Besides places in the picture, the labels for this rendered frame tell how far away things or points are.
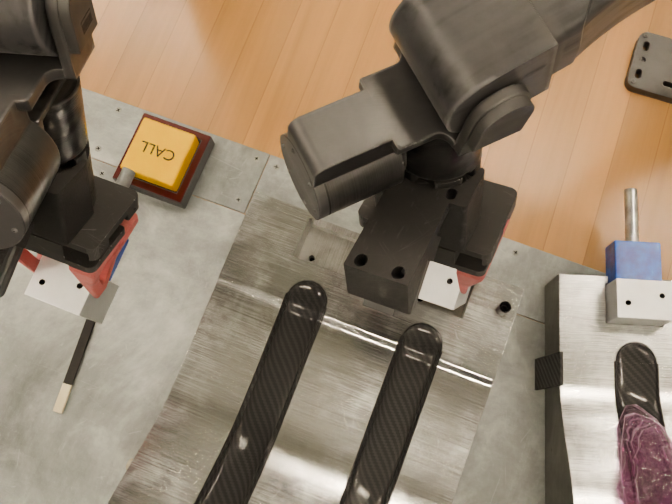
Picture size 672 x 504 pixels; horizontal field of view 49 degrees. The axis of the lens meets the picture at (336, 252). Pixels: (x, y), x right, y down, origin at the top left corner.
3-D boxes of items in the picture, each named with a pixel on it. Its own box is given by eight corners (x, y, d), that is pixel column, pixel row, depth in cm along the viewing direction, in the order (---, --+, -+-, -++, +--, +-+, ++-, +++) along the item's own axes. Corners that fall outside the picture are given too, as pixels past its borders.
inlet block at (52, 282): (113, 170, 67) (92, 149, 62) (163, 188, 67) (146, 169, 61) (51, 304, 65) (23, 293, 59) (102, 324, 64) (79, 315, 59)
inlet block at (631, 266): (595, 197, 74) (613, 178, 69) (646, 200, 74) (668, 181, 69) (598, 327, 71) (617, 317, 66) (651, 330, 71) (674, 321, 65)
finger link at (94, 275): (102, 333, 58) (90, 257, 51) (22, 301, 59) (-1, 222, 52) (145, 272, 63) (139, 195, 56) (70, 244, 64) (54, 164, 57)
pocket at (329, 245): (314, 223, 72) (311, 211, 68) (365, 242, 71) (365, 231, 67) (296, 266, 71) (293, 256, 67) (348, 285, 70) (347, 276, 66)
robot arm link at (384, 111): (331, 257, 47) (344, 184, 36) (273, 145, 49) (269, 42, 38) (486, 185, 49) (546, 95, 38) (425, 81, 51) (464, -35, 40)
